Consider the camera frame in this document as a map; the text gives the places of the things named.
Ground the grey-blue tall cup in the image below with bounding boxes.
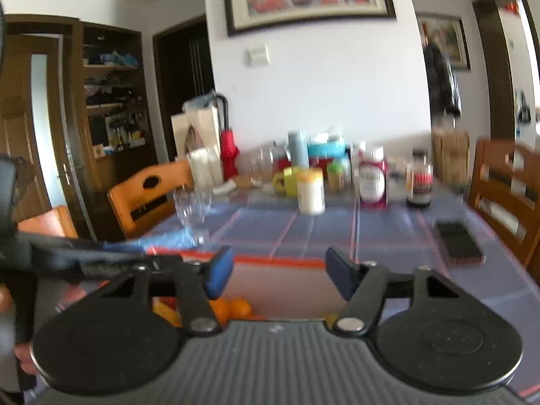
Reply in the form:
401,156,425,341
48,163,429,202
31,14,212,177
288,131,311,168

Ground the red folded umbrella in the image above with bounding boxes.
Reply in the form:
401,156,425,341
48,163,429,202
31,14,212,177
215,92,240,180

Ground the wooden shelf cabinet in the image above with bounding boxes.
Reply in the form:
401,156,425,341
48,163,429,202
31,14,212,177
72,19,159,241

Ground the purple supplement bottle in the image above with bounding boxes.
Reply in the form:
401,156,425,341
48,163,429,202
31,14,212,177
358,147,389,211

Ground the dark glass bottle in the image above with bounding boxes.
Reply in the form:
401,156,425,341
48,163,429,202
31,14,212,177
406,147,434,209

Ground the person's left hand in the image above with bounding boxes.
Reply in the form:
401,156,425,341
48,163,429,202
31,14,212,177
0,285,41,375

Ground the black smartphone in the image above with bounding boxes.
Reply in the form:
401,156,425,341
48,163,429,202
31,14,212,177
434,220,484,266

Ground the black handbag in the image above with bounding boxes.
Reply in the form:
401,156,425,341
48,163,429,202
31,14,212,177
515,88,533,125

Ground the blue plastic bag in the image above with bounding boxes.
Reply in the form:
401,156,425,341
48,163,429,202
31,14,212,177
182,90,218,112

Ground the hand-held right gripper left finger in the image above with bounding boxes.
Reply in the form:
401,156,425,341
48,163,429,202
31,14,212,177
99,245,236,338

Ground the clear plastic container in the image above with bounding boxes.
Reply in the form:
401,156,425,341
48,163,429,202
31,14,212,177
248,147,275,195

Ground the small orange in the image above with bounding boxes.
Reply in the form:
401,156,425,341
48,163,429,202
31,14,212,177
230,298,254,318
209,299,232,325

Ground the blue plaid tablecloth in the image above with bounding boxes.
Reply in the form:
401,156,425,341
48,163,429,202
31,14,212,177
135,190,540,397

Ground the teal plastic container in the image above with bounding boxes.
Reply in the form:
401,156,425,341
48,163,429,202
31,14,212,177
307,141,347,158

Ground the green-lid jar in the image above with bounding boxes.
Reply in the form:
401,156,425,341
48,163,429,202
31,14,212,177
327,162,351,192

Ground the orange cardboard box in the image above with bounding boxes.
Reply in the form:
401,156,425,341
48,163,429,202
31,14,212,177
145,250,353,322

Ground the white paper bag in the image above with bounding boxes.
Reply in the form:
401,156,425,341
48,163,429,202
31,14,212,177
188,147,223,188

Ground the white jar with yellow lid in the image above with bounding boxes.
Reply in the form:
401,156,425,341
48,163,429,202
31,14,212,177
297,168,326,216

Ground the yellow mug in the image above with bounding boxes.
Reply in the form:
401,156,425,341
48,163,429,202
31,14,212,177
273,167,302,197

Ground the white wall switch panel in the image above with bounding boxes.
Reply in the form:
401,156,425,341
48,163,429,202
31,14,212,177
246,44,269,66

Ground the wooden chair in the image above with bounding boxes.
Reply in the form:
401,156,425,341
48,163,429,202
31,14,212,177
468,138,540,281
19,205,79,239
107,160,197,239

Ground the paper bag with brown print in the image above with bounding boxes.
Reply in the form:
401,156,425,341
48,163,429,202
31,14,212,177
171,107,222,186

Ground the brown cardboard box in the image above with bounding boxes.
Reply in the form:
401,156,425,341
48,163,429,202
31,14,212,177
432,129,471,186

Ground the dark wooden door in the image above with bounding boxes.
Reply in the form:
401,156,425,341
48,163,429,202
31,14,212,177
153,15,216,161

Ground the small framed painting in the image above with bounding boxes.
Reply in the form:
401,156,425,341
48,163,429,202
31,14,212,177
415,12,472,72

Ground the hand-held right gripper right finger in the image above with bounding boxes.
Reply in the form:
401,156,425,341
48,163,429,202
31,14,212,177
325,247,460,338

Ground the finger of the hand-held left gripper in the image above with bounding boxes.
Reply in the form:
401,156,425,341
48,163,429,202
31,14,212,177
19,231,148,263
42,257,159,283

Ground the large orange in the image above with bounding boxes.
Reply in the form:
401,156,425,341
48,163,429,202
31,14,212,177
153,301,183,327

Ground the hanging dark jacket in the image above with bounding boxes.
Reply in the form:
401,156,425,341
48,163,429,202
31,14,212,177
422,25,462,121

